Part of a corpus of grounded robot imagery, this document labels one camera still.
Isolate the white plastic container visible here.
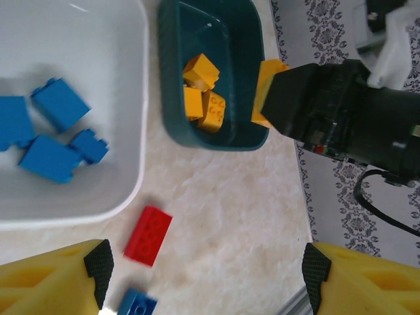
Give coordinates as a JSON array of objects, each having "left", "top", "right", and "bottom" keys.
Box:
[{"left": 0, "top": 0, "right": 150, "bottom": 230}]

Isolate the red lego brick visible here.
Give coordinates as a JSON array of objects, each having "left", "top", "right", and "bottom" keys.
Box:
[{"left": 123, "top": 205, "right": 174, "bottom": 267}]

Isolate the aluminium table side rail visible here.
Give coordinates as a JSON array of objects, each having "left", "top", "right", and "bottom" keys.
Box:
[{"left": 278, "top": 285, "right": 311, "bottom": 315}]

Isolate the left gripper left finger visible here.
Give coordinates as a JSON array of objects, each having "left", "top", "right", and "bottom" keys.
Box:
[{"left": 0, "top": 238, "right": 116, "bottom": 315}]

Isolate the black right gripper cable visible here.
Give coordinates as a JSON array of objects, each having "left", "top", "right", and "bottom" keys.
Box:
[{"left": 354, "top": 169, "right": 420, "bottom": 237}]

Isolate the yellow lego brick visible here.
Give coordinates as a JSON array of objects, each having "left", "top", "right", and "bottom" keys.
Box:
[
  {"left": 182, "top": 85, "right": 204, "bottom": 121},
  {"left": 196, "top": 90, "right": 227, "bottom": 134},
  {"left": 250, "top": 58, "right": 290, "bottom": 127},
  {"left": 182, "top": 53, "right": 221, "bottom": 90}
]

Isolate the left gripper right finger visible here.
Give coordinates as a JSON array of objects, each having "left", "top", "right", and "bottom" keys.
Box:
[{"left": 301, "top": 241, "right": 420, "bottom": 315}]

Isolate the blue lego brick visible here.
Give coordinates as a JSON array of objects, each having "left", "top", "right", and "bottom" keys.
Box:
[
  {"left": 18, "top": 134, "right": 81, "bottom": 184},
  {"left": 30, "top": 77, "right": 93, "bottom": 134},
  {"left": 68, "top": 128, "right": 110, "bottom": 165},
  {"left": 116, "top": 287, "right": 158, "bottom": 315},
  {"left": 0, "top": 95, "right": 36, "bottom": 152}
]

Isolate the dark teal plastic container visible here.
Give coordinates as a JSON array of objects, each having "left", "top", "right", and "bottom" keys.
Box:
[{"left": 157, "top": 0, "right": 272, "bottom": 152}]

